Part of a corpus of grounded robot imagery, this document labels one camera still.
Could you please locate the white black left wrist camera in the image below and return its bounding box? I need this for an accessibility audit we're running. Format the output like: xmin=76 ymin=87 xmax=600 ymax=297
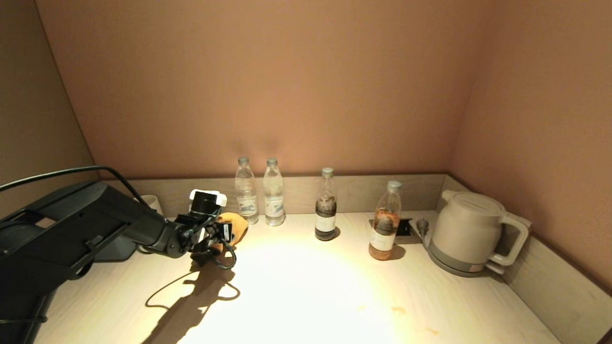
xmin=189 ymin=189 xmax=228 ymax=221

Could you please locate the orange microfibre cloth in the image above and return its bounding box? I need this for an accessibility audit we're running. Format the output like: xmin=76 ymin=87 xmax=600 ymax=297
xmin=218 ymin=212 xmax=249 ymax=250

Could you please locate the bottle with dark tea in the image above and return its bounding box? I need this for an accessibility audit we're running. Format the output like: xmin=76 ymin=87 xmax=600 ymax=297
xmin=315 ymin=167 xmax=338 ymax=241

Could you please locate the grey tissue box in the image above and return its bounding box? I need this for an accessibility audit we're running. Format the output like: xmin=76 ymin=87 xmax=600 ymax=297
xmin=93 ymin=234 xmax=139 ymax=262

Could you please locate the white ceramic mug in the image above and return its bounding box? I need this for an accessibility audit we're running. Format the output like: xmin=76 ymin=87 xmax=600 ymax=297
xmin=139 ymin=195 xmax=164 ymax=216

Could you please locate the white electric kettle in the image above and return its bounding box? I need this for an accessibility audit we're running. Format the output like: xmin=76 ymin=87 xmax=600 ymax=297
xmin=429 ymin=190 xmax=530 ymax=274

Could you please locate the clear water bottle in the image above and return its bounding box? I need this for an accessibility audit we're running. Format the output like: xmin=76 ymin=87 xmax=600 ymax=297
xmin=263 ymin=158 xmax=286 ymax=226
xmin=235 ymin=156 xmax=259 ymax=226

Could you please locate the grey kettle base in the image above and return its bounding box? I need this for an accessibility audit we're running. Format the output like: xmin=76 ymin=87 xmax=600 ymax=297
xmin=427 ymin=246 xmax=507 ymax=279

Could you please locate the bottle with amber tea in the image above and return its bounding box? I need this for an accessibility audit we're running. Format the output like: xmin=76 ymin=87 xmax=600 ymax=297
xmin=369 ymin=180 xmax=402 ymax=261

